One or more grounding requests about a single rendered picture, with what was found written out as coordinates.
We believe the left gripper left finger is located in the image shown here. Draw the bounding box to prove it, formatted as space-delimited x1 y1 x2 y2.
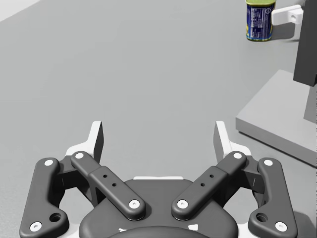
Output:
19 120 147 238

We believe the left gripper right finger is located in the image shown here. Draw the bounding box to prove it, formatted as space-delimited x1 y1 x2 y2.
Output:
171 120 299 238

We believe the black screen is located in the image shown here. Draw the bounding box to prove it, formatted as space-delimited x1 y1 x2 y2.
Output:
293 0 317 87

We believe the grey stand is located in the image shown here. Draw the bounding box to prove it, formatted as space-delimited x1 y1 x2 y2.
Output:
235 4 317 168

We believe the green and blue rectangular can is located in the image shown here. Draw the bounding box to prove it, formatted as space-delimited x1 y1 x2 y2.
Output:
245 0 276 42

